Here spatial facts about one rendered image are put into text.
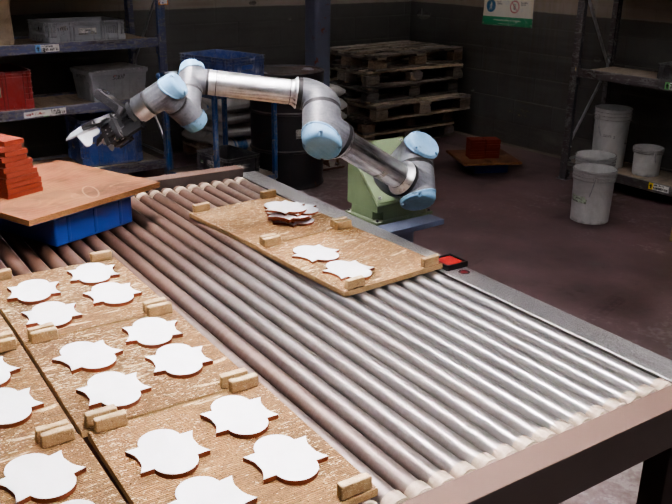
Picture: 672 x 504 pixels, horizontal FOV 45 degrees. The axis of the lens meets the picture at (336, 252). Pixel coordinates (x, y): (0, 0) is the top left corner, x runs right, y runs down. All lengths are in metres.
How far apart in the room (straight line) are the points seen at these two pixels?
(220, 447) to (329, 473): 0.20
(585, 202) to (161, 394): 4.54
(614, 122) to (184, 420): 5.64
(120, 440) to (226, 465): 0.21
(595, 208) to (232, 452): 4.65
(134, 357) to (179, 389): 0.18
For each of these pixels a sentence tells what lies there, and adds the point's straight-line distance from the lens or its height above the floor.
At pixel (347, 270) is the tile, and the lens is 2.20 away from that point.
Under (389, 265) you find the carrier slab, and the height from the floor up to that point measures 0.94.
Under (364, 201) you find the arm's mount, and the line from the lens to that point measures 2.84.
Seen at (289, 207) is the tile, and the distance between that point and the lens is 2.60.
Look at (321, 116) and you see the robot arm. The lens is 2.39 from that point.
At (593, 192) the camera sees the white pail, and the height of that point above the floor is 0.23.
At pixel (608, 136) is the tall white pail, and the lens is 6.87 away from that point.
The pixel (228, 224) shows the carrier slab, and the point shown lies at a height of 0.94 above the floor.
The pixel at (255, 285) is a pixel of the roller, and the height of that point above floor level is 0.92.
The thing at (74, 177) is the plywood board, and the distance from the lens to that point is 2.83.
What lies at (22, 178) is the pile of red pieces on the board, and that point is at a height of 1.09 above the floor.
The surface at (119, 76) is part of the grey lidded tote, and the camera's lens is 6.62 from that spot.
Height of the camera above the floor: 1.76
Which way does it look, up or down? 20 degrees down
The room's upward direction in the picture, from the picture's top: 1 degrees clockwise
